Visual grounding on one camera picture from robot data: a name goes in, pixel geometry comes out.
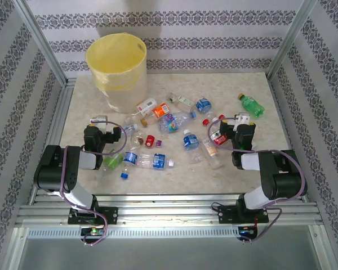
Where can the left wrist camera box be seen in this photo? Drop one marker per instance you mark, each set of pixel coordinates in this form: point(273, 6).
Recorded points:
point(100, 121)

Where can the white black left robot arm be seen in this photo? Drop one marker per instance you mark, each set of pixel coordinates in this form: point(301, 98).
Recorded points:
point(53, 168)

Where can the slim clear bottle white cap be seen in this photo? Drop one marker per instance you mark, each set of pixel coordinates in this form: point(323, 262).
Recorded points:
point(129, 128)

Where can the long blue label bottle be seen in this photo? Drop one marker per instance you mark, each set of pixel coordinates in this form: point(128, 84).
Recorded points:
point(159, 161)

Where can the orange label bottle brown cap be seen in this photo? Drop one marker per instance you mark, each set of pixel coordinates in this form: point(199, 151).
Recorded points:
point(161, 110)

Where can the stubby blue label bottle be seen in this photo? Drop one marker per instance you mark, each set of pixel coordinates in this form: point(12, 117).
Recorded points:
point(190, 141)

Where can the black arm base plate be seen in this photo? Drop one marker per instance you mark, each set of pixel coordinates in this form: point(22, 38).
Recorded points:
point(110, 215)
point(228, 215)

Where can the grey metal panel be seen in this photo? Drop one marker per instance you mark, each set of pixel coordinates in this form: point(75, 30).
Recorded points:
point(169, 256)

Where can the crushed bottle blue label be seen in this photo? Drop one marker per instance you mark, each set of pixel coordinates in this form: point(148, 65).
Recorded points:
point(203, 104)

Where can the aluminium frame post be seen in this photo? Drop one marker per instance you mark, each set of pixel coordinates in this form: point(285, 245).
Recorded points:
point(291, 39)
point(42, 42)

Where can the clear bottle small orange label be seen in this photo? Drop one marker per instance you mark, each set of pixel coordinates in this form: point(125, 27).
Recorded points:
point(212, 153)

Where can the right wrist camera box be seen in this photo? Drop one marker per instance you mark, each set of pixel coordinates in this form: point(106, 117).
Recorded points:
point(242, 119)

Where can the blue label bottle blue cap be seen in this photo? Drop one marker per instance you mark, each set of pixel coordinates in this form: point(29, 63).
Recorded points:
point(129, 158)

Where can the aluminium side rail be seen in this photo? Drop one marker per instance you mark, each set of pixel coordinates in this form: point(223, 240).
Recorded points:
point(61, 112)
point(283, 126)

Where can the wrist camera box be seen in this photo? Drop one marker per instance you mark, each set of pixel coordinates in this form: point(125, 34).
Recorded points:
point(242, 119)
point(100, 121)

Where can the red label bottle purple cap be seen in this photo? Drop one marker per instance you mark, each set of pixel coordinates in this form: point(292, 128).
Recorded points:
point(150, 140)

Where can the small controller board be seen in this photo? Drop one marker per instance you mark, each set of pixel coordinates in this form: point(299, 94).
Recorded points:
point(246, 231)
point(93, 231)

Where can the clear bottle white green label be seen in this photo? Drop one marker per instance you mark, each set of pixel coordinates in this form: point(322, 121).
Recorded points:
point(183, 100)

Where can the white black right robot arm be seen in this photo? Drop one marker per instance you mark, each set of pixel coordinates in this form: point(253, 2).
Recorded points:
point(281, 180)

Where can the green plastic bottle yellow cap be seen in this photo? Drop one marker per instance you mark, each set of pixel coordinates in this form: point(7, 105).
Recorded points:
point(252, 106)

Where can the aluminium front rail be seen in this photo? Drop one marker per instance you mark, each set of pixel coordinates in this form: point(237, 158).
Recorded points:
point(169, 213)

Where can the yellow bin liner bag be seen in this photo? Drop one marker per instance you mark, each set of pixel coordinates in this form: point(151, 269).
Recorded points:
point(112, 56)

